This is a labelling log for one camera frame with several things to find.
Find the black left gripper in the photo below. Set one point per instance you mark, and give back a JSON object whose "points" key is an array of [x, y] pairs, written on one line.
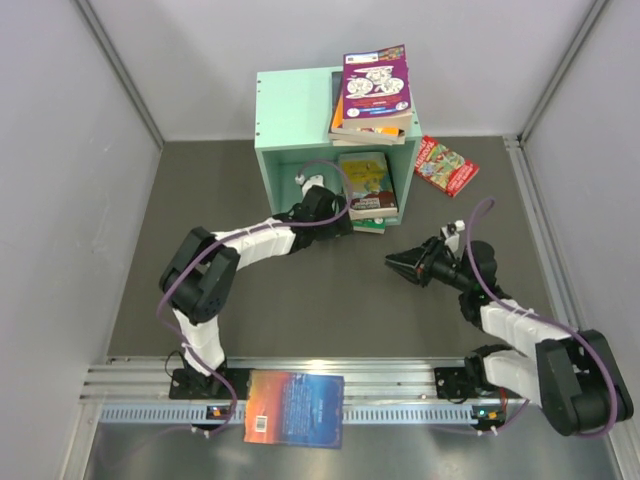
{"points": [[338, 228]]}

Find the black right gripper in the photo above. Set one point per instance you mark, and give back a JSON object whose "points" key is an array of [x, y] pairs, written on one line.
{"points": [[428, 254]]}

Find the light teal thin book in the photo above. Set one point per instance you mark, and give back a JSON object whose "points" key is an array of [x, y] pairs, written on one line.
{"points": [[373, 194]]}

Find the green paperback book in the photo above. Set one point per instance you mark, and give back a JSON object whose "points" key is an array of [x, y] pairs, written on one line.
{"points": [[369, 230]]}

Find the dark blue paperback book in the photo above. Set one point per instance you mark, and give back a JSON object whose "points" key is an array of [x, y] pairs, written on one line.
{"points": [[350, 140]]}

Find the red Treehouse paperback book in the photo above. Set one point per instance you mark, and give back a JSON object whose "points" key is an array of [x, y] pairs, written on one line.
{"points": [[443, 168]]}

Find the purple paperback book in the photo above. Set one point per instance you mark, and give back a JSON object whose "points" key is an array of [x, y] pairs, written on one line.
{"points": [[376, 89]]}

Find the dark brown Edward Tulane book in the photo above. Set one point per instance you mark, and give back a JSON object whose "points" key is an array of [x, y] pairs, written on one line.
{"points": [[336, 89]]}

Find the Jane Eyre sunset cover book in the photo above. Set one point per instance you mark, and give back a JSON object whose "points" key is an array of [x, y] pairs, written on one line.
{"points": [[294, 409]]}

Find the black yellow Storey Treehouse book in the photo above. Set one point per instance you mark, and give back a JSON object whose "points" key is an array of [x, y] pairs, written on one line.
{"points": [[377, 222]]}

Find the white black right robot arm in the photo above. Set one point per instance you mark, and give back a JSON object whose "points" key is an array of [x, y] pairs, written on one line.
{"points": [[572, 376]]}

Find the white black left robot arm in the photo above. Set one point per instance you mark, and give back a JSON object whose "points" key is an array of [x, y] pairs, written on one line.
{"points": [[197, 282]]}

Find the mint green wooden cube shelf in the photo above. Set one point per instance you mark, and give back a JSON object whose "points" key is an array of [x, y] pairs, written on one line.
{"points": [[293, 110]]}

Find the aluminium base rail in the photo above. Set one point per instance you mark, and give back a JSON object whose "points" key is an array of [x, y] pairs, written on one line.
{"points": [[376, 390]]}

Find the aluminium right frame post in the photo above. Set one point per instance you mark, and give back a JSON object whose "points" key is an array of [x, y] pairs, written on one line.
{"points": [[587, 24]]}

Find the aluminium frame post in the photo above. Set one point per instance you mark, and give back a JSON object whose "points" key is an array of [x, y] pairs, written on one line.
{"points": [[587, 24], [98, 31]]}

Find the aluminium left frame post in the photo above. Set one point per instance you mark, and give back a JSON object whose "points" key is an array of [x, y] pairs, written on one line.
{"points": [[98, 31]]}

